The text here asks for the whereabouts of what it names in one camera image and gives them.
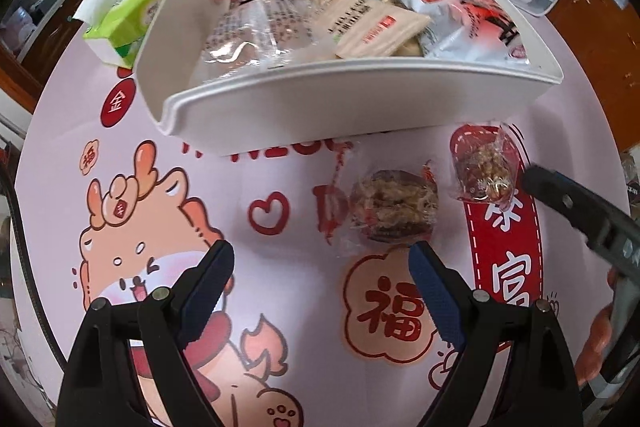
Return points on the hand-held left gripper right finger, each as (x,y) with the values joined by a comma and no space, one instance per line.
(436,292)

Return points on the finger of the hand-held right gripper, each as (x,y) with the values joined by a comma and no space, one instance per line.
(565,199)

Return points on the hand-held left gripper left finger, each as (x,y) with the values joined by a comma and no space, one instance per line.
(205,297)

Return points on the clear date walnut snack packet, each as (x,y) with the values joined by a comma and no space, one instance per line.
(482,167)
(395,204)

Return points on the white plastic bin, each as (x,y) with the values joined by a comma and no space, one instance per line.
(300,99)

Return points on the large clear snack packet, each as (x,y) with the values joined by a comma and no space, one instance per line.
(250,37)

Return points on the person's right hand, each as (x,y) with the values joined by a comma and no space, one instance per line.
(597,337)

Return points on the red and white snack packet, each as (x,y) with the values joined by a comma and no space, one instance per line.
(465,22)

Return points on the beige packet with red label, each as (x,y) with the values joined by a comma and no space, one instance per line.
(370,27)

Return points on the green tissue pack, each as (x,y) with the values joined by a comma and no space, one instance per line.
(130,12)

